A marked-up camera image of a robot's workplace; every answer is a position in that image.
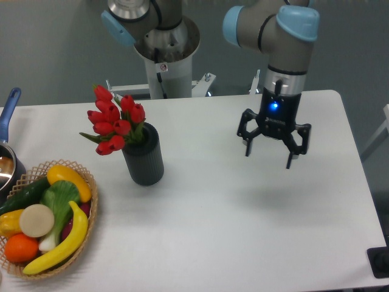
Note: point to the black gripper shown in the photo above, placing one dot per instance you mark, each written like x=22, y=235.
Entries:
x=278, y=117

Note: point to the dark grey ribbed vase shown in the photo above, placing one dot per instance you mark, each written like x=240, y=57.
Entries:
x=144, y=161

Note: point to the red tulip bouquet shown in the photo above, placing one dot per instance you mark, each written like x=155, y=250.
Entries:
x=117, y=122

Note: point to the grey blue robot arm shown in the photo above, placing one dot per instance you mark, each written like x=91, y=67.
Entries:
x=285, y=31

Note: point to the black device at table edge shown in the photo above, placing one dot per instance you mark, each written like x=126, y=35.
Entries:
x=378, y=259

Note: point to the purple red vegetable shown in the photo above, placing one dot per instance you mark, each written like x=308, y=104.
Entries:
x=85, y=207

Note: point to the green bok choy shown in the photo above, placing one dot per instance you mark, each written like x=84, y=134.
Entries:
x=57, y=198

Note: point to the yellow banana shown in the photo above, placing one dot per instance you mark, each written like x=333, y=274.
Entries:
x=66, y=248

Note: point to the woven wicker basket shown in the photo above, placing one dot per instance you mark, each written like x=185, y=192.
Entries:
x=32, y=175

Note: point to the green cucumber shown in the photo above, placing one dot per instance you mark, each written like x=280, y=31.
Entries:
x=29, y=195

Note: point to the beige round disc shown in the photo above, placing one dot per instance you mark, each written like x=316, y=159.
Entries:
x=36, y=220

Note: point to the yellow bell pepper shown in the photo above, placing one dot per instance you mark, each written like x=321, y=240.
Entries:
x=10, y=223

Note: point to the orange fruit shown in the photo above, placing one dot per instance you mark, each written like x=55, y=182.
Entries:
x=21, y=248

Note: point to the white frame at right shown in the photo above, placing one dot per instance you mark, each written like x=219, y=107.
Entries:
x=377, y=138

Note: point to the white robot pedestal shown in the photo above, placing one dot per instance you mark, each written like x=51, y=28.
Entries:
x=167, y=55

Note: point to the blue handled saucepan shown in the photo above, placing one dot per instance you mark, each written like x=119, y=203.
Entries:
x=11, y=167

